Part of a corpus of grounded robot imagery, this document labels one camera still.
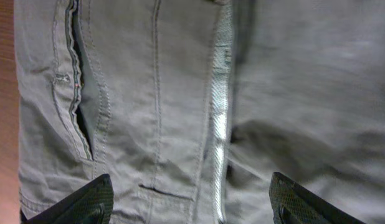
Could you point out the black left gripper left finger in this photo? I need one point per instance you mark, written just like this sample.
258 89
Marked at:
91 204

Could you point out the grey shorts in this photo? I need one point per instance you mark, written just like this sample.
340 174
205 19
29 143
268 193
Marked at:
190 106

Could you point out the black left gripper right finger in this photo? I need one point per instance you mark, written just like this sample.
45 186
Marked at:
293 204

